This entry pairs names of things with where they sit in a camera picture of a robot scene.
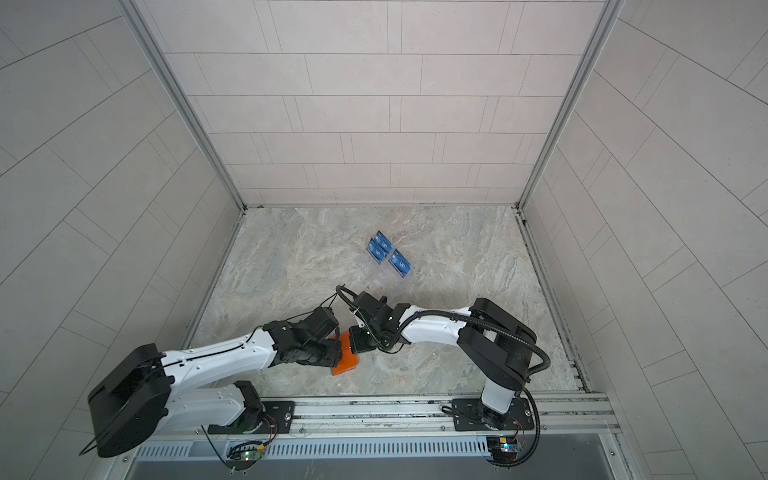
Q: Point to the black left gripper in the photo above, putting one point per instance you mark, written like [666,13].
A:
[334,356]

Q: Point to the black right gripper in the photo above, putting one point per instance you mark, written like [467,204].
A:
[356,346]

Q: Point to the orange card holder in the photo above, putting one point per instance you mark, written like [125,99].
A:
[348,361]

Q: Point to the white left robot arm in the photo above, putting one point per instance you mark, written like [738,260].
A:
[151,391]

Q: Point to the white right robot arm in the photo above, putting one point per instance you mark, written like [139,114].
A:
[502,347]

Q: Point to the right card stack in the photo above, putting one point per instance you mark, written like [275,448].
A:
[400,265]

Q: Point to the card stack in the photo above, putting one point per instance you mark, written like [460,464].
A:
[379,248]
[400,265]

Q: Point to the left card stack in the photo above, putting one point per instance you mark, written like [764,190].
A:
[379,248]

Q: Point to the left green circuit board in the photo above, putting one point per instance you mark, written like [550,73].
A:
[243,456]

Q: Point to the green circuit board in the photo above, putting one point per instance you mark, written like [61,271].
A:
[243,456]
[503,451]

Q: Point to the right green circuit board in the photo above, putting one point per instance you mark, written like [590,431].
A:
[503,451]

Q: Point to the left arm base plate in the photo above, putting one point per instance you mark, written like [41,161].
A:
[274,417]

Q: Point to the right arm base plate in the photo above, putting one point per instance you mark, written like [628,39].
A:
[470,414]

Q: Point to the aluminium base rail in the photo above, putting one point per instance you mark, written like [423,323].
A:
[314,417]

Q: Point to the aluminium corner post left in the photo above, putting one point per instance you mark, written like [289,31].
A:
[141,32]

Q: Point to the aluminium corner post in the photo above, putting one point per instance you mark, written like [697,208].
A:
[141,32]
[599,36]

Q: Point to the aluminium corner post right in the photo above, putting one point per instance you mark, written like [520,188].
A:
[599,36]

